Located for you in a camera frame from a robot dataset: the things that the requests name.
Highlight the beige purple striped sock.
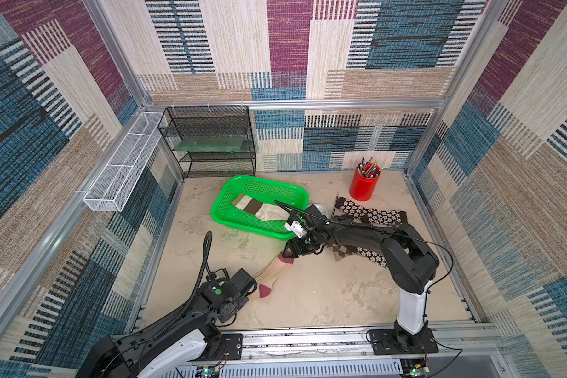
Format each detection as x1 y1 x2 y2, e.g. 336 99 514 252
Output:
249 254 295 300

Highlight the cream brown striped sock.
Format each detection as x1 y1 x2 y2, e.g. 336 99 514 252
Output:
232 194 264 216
255 204 290 221

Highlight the brown floral sock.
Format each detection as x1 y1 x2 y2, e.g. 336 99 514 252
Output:
335 197 407 226
355 247 388 269

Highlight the brown argyle sock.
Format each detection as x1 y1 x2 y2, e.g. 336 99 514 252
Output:
332 245 358 261

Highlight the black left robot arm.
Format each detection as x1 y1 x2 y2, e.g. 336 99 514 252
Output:
77 231 258 377

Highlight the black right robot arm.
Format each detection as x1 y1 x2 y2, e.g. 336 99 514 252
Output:
275 201 441 355

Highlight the small white alarm clock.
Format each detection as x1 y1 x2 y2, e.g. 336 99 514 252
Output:
313 203 330 218

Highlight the black pencil on table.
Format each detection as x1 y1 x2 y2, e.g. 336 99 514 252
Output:
330 193 340 219

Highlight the red pencil cup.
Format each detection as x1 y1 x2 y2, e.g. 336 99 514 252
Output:
349 157 381 202

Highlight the green plastic basket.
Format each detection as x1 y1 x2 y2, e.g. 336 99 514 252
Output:
211 176 310 240

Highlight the green mat on shelf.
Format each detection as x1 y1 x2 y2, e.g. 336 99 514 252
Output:
173 137 247 153

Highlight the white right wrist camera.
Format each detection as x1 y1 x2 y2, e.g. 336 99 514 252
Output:
284 218 307 239

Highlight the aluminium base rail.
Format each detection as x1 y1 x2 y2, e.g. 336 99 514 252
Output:
98 320 502 378

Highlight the black wire mesh shelf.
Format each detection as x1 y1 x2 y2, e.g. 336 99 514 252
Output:
158 106 257 179

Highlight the white wire mesh tray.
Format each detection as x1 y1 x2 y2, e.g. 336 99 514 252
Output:
83 113 162 212

